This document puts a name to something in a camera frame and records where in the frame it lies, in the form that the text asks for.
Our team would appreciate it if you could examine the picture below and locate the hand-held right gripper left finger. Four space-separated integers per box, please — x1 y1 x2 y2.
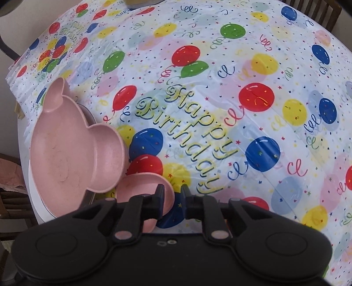
73 184 165 242

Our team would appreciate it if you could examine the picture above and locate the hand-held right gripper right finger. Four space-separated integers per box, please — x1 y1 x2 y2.
181 185 278 243

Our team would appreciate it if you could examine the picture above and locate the pink heart-shaped dish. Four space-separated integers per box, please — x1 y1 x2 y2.
115 173 175 233

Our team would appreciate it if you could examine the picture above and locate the pink bear-shaped plate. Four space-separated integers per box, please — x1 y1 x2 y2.
30 78 130 218

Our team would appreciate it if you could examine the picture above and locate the large white gold-rimmed plate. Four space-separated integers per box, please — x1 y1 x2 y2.
27 103 97 224

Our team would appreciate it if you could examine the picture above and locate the brown wooden chair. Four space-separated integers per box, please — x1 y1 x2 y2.
283 0 343 31
0 152 38 235

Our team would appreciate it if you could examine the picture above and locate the pink cloth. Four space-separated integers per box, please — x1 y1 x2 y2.
0 158 28 193

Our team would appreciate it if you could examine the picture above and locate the balloon print tablecloth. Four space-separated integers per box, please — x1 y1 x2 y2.
5 0 352 279

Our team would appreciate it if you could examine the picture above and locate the grey rounded object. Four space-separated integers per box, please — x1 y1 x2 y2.
0 0 20 17

